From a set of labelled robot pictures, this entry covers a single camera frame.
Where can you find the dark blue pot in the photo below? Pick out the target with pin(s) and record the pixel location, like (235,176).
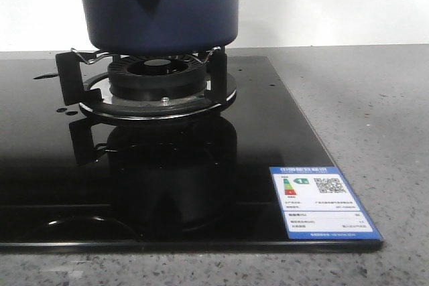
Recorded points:
(159,27)

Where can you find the black pot support grate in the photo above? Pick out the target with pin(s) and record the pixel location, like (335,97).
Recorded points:
(84,81)

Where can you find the black gas burner head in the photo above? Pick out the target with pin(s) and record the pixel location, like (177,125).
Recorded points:
(140,78)

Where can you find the blue energy label sticker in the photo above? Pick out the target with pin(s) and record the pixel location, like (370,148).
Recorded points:
(317,203)

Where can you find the black glass gas stove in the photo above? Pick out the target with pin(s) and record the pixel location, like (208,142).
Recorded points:
(71,183)

